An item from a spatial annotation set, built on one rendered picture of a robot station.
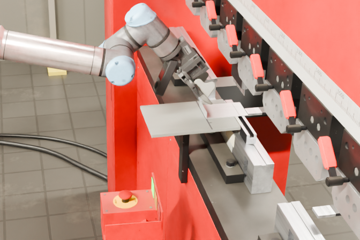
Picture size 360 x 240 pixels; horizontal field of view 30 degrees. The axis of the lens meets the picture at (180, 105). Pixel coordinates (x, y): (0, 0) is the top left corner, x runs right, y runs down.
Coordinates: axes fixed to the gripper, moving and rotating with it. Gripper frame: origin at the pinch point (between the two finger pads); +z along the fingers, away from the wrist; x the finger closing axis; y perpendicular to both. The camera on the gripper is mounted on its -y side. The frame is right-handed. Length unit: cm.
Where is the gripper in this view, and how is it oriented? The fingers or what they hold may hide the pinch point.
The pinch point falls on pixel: (204, 98)
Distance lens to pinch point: 199.6
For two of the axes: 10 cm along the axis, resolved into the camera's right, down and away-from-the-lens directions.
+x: -2.3, -4.6, 8.6
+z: 6.0, 6.3, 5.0
